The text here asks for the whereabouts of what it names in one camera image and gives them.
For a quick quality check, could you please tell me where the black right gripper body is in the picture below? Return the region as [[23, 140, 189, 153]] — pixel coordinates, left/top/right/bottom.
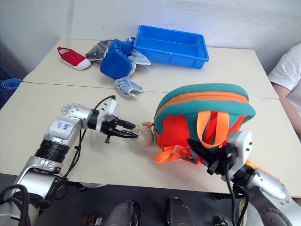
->
[[206, 141, 237, 176]]

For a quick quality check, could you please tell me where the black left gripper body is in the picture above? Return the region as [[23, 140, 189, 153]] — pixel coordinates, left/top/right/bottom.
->
[[101, 118, 123, 145]]

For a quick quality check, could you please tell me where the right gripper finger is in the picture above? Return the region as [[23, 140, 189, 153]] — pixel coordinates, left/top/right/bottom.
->
[[186, 138, 210, 166]]

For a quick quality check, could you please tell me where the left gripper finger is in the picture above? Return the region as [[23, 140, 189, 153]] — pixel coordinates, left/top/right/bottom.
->
[[113, 129, 140, 140], [117, 119, 136, 129]]

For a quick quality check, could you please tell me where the small beige plush toy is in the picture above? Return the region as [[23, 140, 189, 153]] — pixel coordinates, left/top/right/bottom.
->
[[130, 121, 155, 146]]

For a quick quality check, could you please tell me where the orange and teal backpack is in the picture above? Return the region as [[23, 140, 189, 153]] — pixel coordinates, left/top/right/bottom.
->
[[146, 83, 282, 182]]

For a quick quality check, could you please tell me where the light blue patterned cloth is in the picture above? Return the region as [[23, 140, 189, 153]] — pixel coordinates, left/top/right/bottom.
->
[[128, 48, 152, 67], [113, 77, 144, 97]]

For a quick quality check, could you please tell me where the blue padded cushion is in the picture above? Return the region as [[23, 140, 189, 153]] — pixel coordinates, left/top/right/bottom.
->
[[100, 39, 135, 80]]

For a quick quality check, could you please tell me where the small dark metal part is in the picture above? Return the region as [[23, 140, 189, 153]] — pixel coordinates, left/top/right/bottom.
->
[[214, 216, 230, 226], [80, 213, 104, 226]]

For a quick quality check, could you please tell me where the black rounded shape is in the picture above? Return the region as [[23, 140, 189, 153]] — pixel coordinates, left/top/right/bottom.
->
[[166, 197, 192, 226]]

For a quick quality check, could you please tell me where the dark grey fabric bag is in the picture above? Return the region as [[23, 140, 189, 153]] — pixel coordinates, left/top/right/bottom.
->
[[85, 40, 114, 64]]

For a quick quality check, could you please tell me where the dark grey rounded shape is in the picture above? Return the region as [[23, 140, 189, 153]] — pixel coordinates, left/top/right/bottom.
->
[[107, 200, 142, 226]]

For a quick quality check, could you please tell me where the red and white shoe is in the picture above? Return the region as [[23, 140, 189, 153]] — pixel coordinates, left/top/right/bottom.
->
[[57, 46, 92, 71]]

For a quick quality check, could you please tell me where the blue plastic bin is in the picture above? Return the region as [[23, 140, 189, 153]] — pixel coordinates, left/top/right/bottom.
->
[[133, 24, 210, 70]]

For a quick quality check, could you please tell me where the blue rolled foam mat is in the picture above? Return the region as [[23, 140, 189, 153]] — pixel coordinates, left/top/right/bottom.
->
[[0, 78, 24, 109]]

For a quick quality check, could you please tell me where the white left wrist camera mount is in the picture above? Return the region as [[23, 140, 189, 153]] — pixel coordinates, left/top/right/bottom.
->
[[95, 98, 121, 132]]

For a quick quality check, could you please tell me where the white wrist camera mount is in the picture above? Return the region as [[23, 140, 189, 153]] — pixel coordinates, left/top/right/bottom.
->
[[226, 129, 253, 180], [95, 98, 121, 132]]

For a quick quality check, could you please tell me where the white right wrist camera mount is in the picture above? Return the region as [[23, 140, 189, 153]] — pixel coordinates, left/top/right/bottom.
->
[[226, 129, 253, 180]]

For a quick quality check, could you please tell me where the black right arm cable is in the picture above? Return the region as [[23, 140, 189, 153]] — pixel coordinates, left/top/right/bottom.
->
[[221, 162, 250, 226]]

